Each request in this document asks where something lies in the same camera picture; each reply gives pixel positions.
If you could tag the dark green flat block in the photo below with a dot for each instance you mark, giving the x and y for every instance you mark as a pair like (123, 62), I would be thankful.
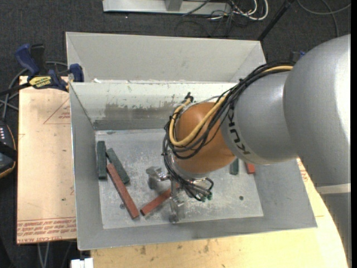
(101, 160)
(234, 167)
(118, 166)

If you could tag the brown cardboard board red print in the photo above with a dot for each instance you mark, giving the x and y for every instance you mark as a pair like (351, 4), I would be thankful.
(44, 155)

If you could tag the red-brown flat block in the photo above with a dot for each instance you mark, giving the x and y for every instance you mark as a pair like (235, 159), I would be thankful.
(122, 191)
(154, 202)
(250, 168)

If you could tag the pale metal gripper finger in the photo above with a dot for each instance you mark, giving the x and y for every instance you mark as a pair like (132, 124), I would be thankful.
(153, 173)
(175, 208)

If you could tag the grey metal bin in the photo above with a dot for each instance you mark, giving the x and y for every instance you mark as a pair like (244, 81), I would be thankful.
(156, 60)

